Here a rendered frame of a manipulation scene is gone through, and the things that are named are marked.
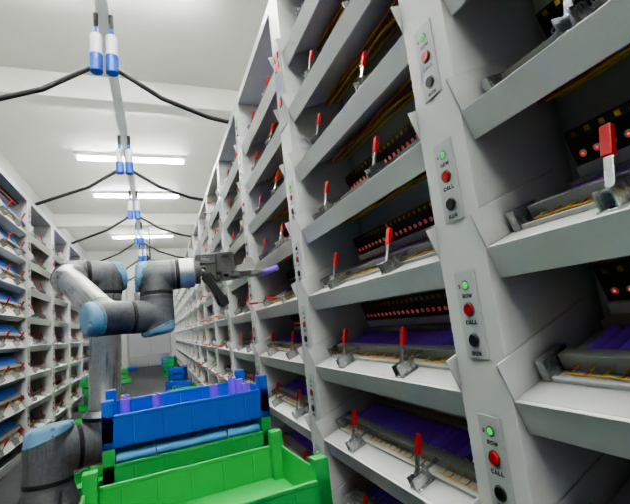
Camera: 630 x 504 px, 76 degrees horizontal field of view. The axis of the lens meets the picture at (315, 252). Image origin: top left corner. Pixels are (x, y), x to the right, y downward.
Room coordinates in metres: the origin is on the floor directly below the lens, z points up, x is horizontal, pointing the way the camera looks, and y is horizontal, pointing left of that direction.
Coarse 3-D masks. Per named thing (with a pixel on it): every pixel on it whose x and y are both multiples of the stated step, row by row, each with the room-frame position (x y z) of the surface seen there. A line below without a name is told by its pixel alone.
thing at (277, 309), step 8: (280, 288) 1.88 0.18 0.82; (296, 288) 1.27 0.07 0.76; (264, 296) 1.85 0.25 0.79; (296, 296) 1.27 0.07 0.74; (256, 304) 1.84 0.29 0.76; (272, 304) 1.66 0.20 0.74; (280, 304) 1.46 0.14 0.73; (288, 304) 1.38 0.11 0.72; (296, 304) 1.31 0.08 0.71; (256, 312) 1.83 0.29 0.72; (264, 312) 1.70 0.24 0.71; (272, 312) 1.60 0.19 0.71; (280, 312) 1.50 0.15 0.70; (288, 312) 1.42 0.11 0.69; (296, 312) 1.34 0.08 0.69
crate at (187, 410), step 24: (264, 384) 0.85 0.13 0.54; (144, 408) 0.93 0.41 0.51; (168, 408) 0.77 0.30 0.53; (192, 408) 0.79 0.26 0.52; (216, 408) 0.81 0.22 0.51; (240, 408) 0.83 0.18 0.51; (264, 408) 0.85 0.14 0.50; (120, 432) 0.74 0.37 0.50; (144, 432) 0.75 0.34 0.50; (168, 432) 0.77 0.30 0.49
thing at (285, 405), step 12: (276, 384) 1.86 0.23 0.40; (288, 384) 1.83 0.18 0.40; (300, 384) 1.74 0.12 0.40; (276, 396) 1.69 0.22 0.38; (288, 396) 1.71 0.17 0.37; (300, 396) 1.57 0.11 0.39; (276, 408) 1.65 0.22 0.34; (288, 408) 1.58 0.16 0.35; (300, 408) 1.44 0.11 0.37; (288, 420) 1.51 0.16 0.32; (300, 420) 1.41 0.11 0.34; (300, 432) 1.42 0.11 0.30
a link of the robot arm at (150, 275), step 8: (136, 264) 1.15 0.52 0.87; (144, 264) 1.15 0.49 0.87; (152, 264) 1.15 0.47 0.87; (160, 264) 1.16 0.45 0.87; (168, 264) 1.16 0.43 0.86; (176, 264) 1.17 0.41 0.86; (136, 272) 1.13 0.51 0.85; (144, 272) 1.13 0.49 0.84; (152, 272) 1.14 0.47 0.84; (160, 272) 1.15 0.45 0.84; (168, 272) 1.16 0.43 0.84; (176, 272) 1.17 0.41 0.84; (136, 280) 1.13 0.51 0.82; (144, 280) 1.14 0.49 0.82; (152, 280) 1.14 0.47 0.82; (160, 280) 1.15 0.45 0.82; (168, 280) 1.16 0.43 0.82; (176, 280) 1.17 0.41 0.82; (136, 288) 1.14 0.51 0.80; (144, 288) 1.14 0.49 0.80; (152, 288) 1.14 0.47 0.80; (160, 288) 1.15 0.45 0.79; (168, 288) 1.17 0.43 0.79; (176, 288) 1.20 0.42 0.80
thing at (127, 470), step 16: (256, 432) 0.84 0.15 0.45; (192, 448) 0.79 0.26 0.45; (208, 448) 0.80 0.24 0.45; (224, 448) 0.81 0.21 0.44; (240, 448) 0.83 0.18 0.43; (112, 464) 0.73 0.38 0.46; (128, 464) 0.74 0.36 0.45; (144, 464) 0.75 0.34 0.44; (160, 464) 0.76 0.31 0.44; (176, 464) 0.78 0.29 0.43; (112, 480) 0.73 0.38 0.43
